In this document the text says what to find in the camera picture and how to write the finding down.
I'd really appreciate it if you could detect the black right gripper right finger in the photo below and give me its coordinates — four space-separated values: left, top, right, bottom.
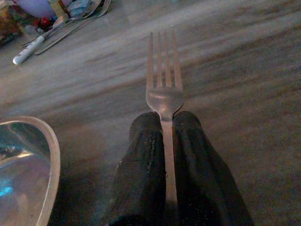
172 111 256 226

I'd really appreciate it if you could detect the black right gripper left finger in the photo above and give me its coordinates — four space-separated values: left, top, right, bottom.
103 112 168 226

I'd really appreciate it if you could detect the clear glass plate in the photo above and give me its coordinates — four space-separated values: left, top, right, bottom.
0 115 61 226

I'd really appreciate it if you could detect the small red round object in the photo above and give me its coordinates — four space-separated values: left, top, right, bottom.
37 17 53 30

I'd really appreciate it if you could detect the purple round cup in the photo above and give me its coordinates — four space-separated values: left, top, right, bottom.
14 0 71 18

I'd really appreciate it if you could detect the colourful snack packet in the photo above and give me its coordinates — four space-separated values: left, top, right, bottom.
0 6 24 48

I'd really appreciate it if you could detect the white handled knife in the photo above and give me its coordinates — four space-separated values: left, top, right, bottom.
12 22 65 65

